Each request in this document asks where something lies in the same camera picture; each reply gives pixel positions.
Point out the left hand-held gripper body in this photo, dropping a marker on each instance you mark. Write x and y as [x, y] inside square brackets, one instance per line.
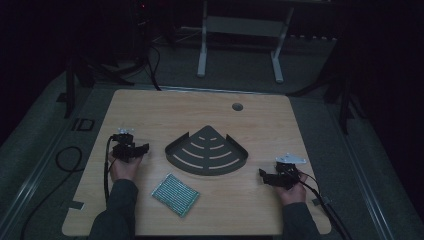
[122, 146]

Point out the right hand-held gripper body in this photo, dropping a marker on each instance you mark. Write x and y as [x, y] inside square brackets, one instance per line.
[284, 172]

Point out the person's left hand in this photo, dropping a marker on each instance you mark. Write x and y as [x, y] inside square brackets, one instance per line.
[124, 168]

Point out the person's right hand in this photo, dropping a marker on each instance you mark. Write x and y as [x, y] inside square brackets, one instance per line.
[294, 194]

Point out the dark slotted corner shelf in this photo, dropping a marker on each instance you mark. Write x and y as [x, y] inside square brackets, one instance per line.
[206, 150]

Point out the black tripod stand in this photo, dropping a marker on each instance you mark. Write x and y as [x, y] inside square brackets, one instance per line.
[336, 83]
[90, 71]

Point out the white metal stand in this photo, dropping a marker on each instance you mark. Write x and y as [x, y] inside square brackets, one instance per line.
[242, 40]

